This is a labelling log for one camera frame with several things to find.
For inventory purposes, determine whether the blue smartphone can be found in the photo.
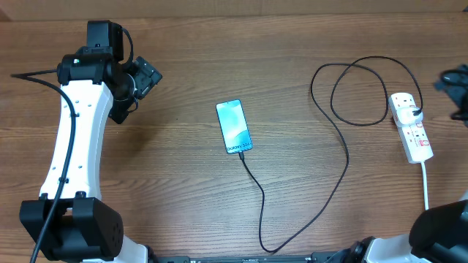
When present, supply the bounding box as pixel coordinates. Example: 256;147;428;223
216;99;253;154

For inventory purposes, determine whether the black charger cable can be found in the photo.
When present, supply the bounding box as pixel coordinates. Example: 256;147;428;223
238;56;424;254

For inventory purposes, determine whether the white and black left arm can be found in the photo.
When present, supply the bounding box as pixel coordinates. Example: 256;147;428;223
19;20;162;262

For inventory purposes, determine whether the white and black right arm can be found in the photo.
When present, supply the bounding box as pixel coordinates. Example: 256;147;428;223
328;92;467;262

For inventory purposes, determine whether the white charger plug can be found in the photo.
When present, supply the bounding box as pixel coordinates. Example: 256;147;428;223
394;107;423;127

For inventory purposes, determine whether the white power strip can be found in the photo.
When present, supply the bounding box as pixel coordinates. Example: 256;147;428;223
388;93;434;164

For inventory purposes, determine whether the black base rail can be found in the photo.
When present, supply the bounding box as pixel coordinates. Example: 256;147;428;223
148;249;364;263

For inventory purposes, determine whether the white power strip cord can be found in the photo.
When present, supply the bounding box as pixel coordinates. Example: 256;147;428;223
420;161;430;211

